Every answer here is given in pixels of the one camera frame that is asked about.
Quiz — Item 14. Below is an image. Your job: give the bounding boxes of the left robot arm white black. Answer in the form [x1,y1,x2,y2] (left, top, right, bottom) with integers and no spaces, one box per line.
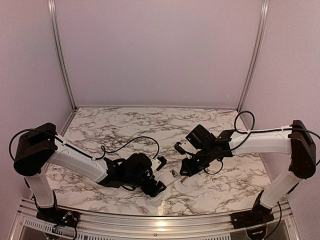
[8,122,167,223]

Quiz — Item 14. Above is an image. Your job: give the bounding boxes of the left aluminium frame post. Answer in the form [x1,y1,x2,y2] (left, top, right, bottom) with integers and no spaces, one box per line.
[47,0,78,112]

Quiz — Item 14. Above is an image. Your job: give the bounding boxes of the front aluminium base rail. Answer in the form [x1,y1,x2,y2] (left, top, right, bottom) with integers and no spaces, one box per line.
[9,197,303,240]

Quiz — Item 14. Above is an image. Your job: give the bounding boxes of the white remote control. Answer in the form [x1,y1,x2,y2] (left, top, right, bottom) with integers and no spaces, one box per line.
[158,170,180,192]

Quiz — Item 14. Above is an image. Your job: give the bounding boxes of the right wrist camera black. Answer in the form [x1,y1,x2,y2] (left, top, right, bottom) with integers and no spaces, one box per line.
[174,141,194,156]

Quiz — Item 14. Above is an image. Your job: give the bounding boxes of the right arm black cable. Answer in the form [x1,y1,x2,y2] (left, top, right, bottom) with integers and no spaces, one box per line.
[234,110,320,166]

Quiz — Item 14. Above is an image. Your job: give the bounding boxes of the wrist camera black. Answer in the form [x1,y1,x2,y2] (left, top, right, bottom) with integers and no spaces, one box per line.
[151,156,167,172]
[174,141,194,156]

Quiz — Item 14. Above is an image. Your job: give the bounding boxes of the aluminium frame post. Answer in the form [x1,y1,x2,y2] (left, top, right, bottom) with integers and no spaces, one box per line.
[236,0,270,112]
[47,0,78,112]

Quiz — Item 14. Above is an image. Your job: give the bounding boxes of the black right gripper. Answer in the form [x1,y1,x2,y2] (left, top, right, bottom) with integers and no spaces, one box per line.
[179,146,214,178]

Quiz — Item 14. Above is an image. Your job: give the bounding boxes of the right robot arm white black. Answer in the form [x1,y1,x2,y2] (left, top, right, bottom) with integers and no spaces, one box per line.
[179,120,317,224]

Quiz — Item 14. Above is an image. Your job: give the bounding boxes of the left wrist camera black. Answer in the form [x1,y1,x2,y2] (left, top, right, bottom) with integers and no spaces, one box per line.
[151,156,167,172]

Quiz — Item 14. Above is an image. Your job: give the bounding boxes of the right aluminium frame post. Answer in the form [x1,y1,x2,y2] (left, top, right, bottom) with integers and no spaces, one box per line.
[236,0,270,112]

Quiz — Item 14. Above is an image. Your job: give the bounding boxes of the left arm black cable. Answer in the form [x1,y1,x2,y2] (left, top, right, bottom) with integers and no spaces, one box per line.
[99,136,161,161]

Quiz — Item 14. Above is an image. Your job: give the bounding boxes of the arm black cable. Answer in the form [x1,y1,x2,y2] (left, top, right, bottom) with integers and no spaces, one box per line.
[234,110,320,166]
[99,136,161,161]

